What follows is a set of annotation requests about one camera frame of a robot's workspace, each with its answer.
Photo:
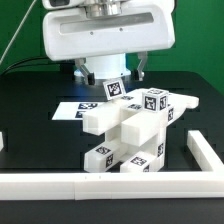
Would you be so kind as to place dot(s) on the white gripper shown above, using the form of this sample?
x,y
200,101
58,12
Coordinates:
x,y
79,29

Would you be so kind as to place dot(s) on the white tagged cube nut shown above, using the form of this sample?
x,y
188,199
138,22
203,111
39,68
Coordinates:
x,y
114,88
155,100

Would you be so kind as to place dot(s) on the white chair seat part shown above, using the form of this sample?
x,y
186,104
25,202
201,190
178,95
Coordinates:
x,y
141,131

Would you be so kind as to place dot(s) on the white chair back frame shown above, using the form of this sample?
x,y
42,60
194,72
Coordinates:
x,y
177,104

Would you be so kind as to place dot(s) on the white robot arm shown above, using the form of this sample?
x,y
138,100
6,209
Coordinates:
x,y
108,66

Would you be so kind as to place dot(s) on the white U-shaped obstacle fence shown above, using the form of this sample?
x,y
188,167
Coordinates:
x,y
207,182

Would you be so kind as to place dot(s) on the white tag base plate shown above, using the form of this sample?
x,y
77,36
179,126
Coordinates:
x,y
73,110

